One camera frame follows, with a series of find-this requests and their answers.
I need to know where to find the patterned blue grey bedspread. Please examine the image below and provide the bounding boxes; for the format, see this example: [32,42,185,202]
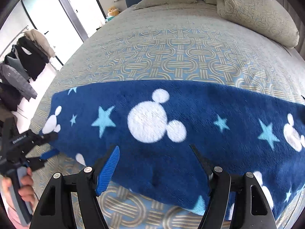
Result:
[30,1,304,228]

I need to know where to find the large patterned grey pillow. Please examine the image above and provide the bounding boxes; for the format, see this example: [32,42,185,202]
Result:
[217,0,299,48]

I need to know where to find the person's left hand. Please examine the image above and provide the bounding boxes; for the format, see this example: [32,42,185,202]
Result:
[2,168,38,211]

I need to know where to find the small plush toy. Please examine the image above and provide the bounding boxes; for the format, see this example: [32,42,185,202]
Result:
[108,6,120,17]

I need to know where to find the dark framed glass door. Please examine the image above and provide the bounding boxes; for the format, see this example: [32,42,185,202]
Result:
[21,0,107,43]

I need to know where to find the navy fleece Mickey pants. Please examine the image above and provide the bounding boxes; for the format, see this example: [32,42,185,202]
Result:
[41,80,304,217]

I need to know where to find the flat grey pillow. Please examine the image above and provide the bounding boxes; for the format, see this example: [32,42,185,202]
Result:
[133,0,198,10]

